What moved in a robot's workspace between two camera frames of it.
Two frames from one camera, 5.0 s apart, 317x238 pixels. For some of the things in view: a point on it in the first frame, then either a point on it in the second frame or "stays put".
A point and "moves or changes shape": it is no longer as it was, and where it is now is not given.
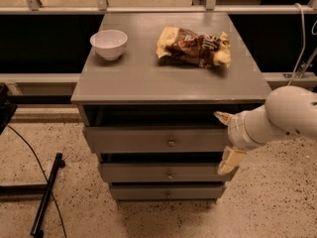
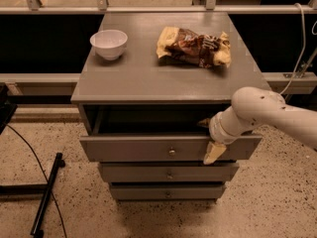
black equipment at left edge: x=7 y=108 stays put
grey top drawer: x=193 y=139 moves or changes shape
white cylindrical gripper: x=237 y=132 to x=215 y=129
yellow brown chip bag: x=176 y=45 stays put
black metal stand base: x=37 y=189 stays put
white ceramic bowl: x=109 y=43 stays put
